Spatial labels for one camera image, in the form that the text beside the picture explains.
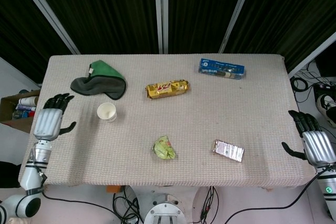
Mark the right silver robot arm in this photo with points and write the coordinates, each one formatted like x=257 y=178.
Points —
x=328 y=190

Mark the white and black sneaker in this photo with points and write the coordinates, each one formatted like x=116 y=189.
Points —
x=328 y=106

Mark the green and grey cloth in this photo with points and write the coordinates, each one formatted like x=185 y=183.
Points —
x=105 y=87

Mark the crumpled green snack bag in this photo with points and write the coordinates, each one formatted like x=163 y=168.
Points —
x=164 y=149

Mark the black bulky object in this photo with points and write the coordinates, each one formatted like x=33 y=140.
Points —
x=9 y=174

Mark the white cylindrical can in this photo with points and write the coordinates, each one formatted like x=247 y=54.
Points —
x=27 y=100

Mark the white double upright frame post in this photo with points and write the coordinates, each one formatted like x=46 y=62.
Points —
x=161 y=11

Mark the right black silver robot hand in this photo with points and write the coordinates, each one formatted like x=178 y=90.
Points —
x=316 y=145

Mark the yellow biscuit pack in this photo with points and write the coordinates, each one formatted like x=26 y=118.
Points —
x=168 y=89

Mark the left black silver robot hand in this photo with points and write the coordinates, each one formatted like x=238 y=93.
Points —
x=48 y=121

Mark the blue cookie box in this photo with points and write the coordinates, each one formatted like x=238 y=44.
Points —
x=220 y=68

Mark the dark pleated curtain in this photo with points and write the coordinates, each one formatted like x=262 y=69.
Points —
x=105 y=11

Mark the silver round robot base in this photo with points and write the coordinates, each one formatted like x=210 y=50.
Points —
x=164 y=211

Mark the brown cardboard box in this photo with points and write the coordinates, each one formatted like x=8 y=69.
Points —
x=15 y=125

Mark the white slanted frame post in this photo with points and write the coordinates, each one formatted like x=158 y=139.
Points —
x=47 y=11
x=315 y=53
x=237 y=11

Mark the beige waffle tablecloth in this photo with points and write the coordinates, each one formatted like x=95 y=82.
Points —
x=183 y=119

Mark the orange block under table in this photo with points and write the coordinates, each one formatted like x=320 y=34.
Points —
x=113 y=189

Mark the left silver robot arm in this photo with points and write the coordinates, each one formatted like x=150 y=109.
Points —
x=31 y=174

